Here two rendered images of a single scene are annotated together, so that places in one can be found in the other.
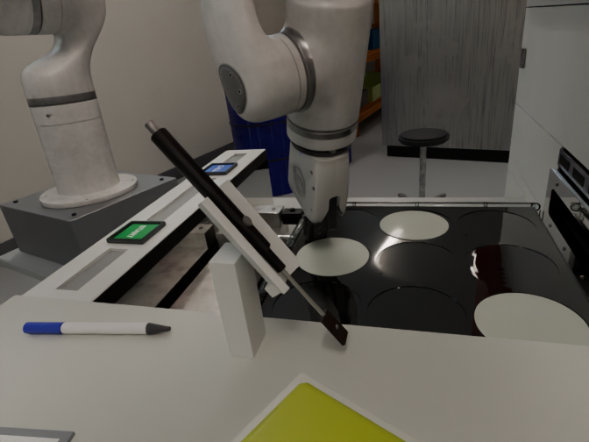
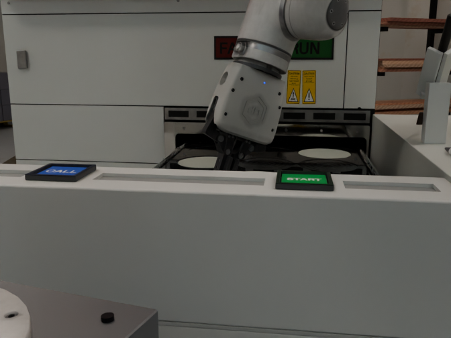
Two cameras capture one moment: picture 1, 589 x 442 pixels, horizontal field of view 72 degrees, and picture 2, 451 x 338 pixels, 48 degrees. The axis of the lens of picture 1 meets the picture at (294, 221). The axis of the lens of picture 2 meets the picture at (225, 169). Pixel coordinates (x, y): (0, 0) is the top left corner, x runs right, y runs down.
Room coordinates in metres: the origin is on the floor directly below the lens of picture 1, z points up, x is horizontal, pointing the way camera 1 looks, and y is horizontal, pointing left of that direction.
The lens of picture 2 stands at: (0.67, 0.69, 1.09)
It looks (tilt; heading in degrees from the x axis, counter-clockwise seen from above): 13 degrees down; 259
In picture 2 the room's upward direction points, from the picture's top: straight up
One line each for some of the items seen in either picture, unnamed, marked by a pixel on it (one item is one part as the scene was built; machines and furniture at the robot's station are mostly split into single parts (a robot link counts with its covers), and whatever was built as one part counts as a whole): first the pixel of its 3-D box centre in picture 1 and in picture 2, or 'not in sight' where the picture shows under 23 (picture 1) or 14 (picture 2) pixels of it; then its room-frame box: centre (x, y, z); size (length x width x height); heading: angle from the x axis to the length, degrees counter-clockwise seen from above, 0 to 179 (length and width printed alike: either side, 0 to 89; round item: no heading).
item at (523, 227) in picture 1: (415, 262); (265, 165); (0.45, -0.15, 0.90); 0.34 x 0.34 x 0.01; 71
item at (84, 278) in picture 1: (193, 236); (184, 241); (0.62, 0.17, 0.89); 0.55 x 0.09 x 0.14; 161
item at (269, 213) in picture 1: (261, 215); not in sight; (0.66, 0.06, 0.89); 0.08 x 0.03 x 0.03; 71
